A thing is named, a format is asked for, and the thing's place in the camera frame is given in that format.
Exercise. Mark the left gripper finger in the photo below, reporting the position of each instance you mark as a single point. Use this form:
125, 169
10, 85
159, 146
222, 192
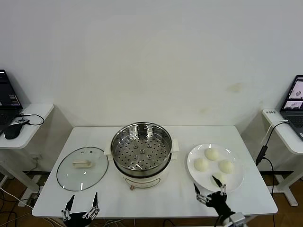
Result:
95, 201
70, 203

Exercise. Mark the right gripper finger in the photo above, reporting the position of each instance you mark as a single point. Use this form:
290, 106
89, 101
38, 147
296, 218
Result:
219, 182
198, 192

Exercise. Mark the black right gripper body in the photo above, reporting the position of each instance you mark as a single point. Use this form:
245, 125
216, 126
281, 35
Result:
219, 202

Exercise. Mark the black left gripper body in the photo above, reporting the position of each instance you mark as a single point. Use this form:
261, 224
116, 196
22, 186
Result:
79, 220

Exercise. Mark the white steamed baozi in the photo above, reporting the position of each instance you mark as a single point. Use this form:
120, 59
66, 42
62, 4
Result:
225, 166
211, 154
201, 164
222, 177

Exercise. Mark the glass pot lid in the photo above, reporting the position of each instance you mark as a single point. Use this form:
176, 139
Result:
81, 163

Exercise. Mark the perforated steel steamer basket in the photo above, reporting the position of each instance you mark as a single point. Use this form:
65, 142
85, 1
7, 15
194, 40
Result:
142, 171

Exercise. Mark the white round plate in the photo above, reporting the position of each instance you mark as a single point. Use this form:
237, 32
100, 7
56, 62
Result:
208, 182

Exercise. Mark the grey floor power strip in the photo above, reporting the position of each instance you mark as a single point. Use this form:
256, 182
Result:
28, 201

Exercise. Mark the cream electric cooker base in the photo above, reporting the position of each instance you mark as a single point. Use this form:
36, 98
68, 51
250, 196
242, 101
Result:
142, 180

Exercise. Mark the black computer mouse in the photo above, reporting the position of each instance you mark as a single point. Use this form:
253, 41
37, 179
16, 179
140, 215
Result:
13, 131

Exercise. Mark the white side desk rounded top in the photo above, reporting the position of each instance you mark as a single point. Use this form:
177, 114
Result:
35, 113

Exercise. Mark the grey laptop image windows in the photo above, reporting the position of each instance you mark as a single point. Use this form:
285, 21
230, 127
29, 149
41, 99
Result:
296, 94

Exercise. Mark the black laptop dark screen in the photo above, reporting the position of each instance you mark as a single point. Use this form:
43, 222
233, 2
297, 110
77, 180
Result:
7, 92

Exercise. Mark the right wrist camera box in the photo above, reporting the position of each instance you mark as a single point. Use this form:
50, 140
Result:
237, 218

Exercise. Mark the white wall socket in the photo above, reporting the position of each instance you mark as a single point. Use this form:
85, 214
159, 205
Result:
35, 156

